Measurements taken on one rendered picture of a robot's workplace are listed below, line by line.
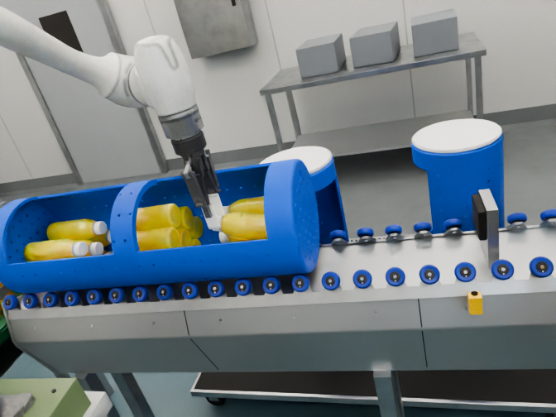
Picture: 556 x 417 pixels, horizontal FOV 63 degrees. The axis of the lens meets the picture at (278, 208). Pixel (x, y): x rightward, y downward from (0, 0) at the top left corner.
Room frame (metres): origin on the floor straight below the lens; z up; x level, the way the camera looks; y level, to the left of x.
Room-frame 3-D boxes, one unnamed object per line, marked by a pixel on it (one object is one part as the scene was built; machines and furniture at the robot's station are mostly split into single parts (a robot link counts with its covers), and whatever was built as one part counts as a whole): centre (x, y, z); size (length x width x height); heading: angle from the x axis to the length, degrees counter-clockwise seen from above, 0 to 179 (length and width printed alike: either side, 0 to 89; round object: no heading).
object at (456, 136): (1.39, -0.63, 1.03); 0.28 x 0.28 x 0.01
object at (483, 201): (0.87, -0.45, 1.00); 0.10 x 0.04 x 0.15; 162
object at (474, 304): (0.76, -0.36, 0.92); 0.08 x 0.03 x 0.05; 162
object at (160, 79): (1.02, 0.17, 1.50); 0.13 x 0.11 x 0.16; 39
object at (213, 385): (1.46, -0.22, 0.08); 1.50 x 0.52 x 0.15; 69
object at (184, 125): (1.01, 0.16, 1.39); 0.09 x 0.09 x 0.06
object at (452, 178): (1.39, -0.63, 0.59); 0.28 x 0.28 x 0.88
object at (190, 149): (1.01, 0.16, 1.32); 0.08 x 0.07 x 0.09; 162
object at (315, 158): (1.53, -0.10, 1.03); 0.28 x 0.28 x 0.01
